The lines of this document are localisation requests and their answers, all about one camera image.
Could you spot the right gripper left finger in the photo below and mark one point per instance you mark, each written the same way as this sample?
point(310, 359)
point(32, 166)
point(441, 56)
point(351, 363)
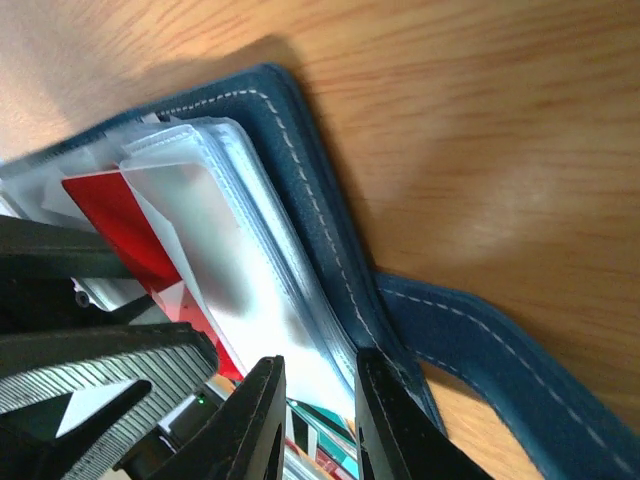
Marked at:
point(243, 439)

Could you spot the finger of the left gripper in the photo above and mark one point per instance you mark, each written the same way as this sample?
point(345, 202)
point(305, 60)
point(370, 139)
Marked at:
point(162, 364)
point(39, 263)

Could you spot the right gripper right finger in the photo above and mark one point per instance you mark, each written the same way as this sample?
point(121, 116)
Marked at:
point(396, 440)

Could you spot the red card bottom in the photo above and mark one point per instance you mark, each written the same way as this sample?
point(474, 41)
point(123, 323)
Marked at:
point(108, 203)

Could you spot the navy blue card holder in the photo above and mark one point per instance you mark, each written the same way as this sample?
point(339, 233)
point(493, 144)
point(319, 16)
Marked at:
point(566, 432)

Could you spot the teal card right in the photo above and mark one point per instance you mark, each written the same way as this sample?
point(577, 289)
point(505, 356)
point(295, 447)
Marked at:
point(320, 444)

